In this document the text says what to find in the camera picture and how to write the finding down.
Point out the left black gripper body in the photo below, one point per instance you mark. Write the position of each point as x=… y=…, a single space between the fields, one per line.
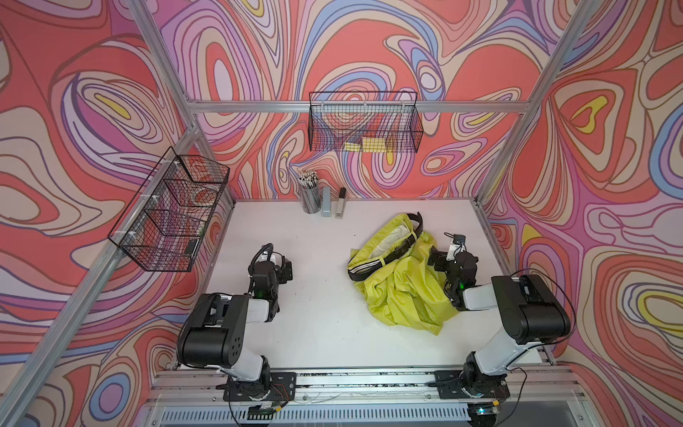
x=283 y=268

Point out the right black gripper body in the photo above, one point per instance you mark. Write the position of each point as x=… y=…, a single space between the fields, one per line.
x=443 y=259

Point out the neon yellow trousers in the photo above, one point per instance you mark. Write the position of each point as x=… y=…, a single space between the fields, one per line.
x=409 y=292

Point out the black leather belt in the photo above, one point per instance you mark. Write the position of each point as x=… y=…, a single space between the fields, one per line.
x=392 y=242

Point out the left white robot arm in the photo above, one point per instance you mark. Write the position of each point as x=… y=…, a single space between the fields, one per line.
x=213 y=335

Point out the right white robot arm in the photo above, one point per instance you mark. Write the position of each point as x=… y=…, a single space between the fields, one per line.
x=531 y=315

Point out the pencil cup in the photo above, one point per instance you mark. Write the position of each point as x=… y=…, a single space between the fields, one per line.
x=309 y=191

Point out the beige black stapler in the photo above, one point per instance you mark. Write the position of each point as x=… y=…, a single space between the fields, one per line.
x=341 y=203

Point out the yellow sticky note pad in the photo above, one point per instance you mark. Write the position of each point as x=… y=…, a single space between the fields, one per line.
x=373 y=145

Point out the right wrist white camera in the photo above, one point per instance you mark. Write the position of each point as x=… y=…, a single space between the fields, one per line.
x=457 y=244

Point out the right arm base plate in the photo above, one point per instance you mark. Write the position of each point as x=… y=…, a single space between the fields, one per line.
x=456 y=385

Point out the left wire basket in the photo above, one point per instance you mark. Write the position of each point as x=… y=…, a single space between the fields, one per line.
x=164 y=226

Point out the wire basket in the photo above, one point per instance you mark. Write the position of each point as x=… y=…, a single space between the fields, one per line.
x=164 y=226
x=336 y=117

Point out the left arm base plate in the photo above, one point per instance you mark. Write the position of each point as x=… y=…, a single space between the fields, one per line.
x=277 y=387

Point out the back wire basket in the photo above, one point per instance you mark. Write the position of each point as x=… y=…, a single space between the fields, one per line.
x=336 y=117

